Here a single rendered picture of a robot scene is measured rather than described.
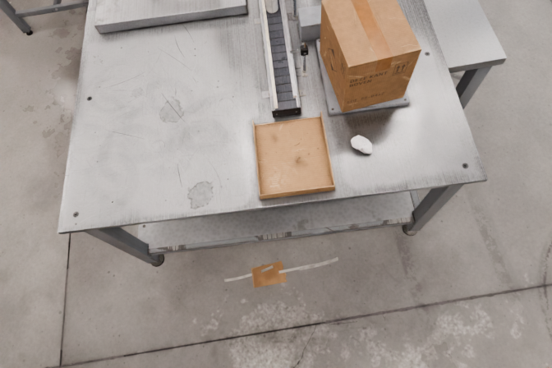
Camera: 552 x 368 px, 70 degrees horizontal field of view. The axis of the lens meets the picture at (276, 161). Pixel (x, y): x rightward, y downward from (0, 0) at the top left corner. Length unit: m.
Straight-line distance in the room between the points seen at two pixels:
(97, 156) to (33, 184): 1.23
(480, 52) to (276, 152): 0.91
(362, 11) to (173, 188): 0.89
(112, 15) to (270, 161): 1.00
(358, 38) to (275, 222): 1.02
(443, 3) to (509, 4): 1.42
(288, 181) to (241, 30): 0.74
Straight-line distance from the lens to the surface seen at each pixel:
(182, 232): 2.06
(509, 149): 2.63
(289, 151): 1.44
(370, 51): 1.33
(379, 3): 1.47
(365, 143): 1.44
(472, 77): 1.90
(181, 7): 1.89
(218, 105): 1.58
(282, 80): 1.55
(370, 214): 2.01
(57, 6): 3.33
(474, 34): 1.86
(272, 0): 1.72
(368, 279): 2.17
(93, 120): 1.73
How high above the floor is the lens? 2.12
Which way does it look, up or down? 65 degrees down
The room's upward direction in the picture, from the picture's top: 10 degrees counter-clockwise
